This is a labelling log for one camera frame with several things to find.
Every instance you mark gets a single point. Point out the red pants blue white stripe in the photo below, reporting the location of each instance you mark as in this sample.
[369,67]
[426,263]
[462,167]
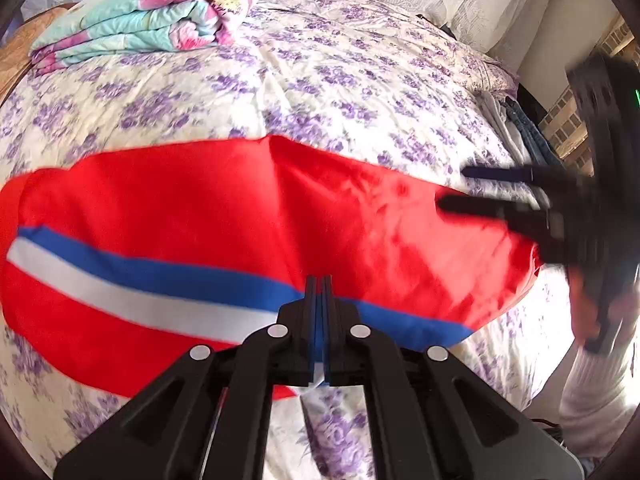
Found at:
[210,210]

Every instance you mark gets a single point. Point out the folded floral blanket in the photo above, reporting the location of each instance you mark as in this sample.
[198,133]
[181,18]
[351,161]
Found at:
[150,10]

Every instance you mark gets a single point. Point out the person's right hand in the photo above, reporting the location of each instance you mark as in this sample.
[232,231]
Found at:
[583,312]

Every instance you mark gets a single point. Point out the wooden bed frame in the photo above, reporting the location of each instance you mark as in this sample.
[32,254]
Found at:
[15,55]

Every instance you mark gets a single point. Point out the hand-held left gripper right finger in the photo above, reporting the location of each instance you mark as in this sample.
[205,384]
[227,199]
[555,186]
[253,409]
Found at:
[328,320]

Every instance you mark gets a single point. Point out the purple floral bed sheet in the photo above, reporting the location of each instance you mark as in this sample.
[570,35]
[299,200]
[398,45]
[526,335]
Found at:
[325,75]

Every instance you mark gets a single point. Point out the blue jeans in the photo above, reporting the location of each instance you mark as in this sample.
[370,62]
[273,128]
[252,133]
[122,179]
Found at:
[532,135]

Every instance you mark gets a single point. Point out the white folded cloth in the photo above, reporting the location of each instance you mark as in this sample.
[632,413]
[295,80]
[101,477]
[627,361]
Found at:
[502,120]

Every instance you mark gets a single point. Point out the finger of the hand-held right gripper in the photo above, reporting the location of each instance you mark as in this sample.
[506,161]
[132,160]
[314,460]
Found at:
[480,207]
[500,174]

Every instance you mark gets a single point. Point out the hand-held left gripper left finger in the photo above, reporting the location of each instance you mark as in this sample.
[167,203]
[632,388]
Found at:
[313,320]

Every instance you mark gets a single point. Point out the person's right forearm white sleeve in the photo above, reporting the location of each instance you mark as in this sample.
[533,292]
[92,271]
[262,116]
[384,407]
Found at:
[595,400]

